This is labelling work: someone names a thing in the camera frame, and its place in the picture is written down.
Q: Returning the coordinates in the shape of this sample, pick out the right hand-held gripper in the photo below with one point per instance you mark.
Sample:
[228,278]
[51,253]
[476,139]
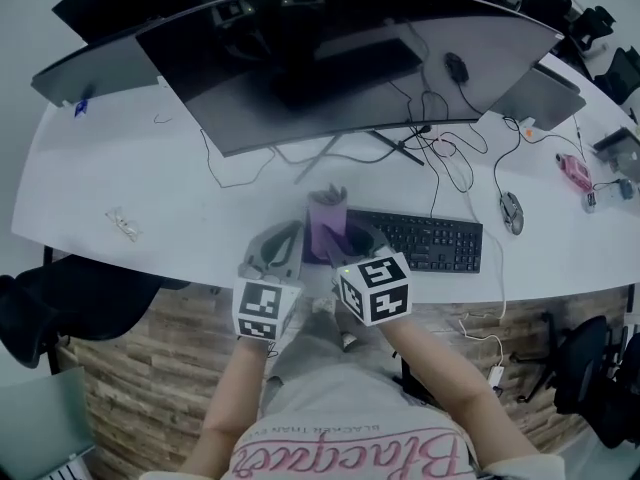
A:
[385,293]

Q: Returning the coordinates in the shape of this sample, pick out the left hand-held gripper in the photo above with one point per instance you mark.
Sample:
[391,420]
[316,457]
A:
[260,303]

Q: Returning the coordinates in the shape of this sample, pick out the purple cloth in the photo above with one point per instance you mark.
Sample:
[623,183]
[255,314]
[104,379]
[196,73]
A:
[327,218]

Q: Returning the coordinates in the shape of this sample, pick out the black keyboard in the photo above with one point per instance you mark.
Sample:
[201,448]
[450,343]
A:
[435,243]

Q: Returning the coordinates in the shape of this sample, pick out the person's left forearm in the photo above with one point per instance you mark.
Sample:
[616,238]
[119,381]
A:
[240,383]

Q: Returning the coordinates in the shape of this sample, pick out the person's right forearm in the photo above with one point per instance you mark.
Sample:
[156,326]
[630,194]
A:
[440,363]

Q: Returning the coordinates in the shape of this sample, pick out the person's white shoe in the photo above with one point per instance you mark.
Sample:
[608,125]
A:
[348,339]
[324,304]

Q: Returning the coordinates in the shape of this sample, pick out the black monitor stand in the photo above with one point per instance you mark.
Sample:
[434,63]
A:
[320,160]

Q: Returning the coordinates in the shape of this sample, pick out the clear eyeglasses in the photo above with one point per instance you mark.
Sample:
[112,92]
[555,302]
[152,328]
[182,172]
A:
[124,224]

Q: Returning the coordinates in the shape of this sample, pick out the grey computer mouse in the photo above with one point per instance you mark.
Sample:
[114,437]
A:
[511,213]

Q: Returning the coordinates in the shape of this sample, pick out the curved black monitor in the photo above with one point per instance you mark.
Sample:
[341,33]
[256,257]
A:
[350,68]

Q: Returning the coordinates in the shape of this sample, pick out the grey shirt with pink print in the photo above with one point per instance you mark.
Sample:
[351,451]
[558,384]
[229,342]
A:
[345,418]

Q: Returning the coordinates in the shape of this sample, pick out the white power strip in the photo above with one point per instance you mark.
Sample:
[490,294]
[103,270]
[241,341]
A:
[495,375]

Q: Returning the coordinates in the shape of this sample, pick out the white adapter with orange mark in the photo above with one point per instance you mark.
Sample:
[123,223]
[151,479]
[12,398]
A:
[527,129]

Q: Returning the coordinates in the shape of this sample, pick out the black mesh office chair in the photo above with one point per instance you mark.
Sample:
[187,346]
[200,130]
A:
[75,298]
[575,358]
[625,393]

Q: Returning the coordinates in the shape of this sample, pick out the pink small device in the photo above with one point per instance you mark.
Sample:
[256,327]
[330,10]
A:
[575,170]

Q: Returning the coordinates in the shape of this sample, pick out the grey laptop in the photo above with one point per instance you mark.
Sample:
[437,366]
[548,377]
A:
[540,98]

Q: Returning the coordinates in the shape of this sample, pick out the small blue scrap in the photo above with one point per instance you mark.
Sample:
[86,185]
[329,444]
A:
[81,108]

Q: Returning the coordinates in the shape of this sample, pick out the clear plastic container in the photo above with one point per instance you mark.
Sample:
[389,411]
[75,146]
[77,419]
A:
[600,200]

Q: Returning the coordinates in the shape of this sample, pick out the small blue object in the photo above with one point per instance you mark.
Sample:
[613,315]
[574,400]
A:
[625,189]

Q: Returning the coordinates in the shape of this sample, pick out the black flat monitor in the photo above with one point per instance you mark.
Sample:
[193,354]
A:
[125,8]

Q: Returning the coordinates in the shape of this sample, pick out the frosted glass door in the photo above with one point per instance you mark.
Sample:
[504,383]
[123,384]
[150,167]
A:
[40,418]

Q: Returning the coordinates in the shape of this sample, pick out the white slatted panel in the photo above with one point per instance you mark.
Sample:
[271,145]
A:
[70,468]

